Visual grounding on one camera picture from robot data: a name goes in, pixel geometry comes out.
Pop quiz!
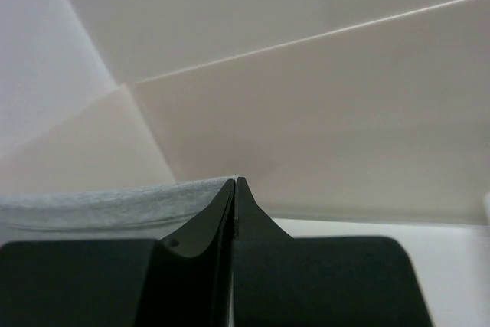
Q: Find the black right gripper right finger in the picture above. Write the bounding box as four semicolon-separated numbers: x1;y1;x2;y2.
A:
233;178;433;326

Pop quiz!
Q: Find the grey tank top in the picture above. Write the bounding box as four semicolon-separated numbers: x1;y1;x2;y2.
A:
1;177;227;244

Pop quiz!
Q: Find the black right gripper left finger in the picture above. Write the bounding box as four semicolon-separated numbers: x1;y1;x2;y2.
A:
1;180;234;326

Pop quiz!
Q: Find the white plastic laundry basket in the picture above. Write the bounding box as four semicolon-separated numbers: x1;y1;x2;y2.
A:
483;192;490;225

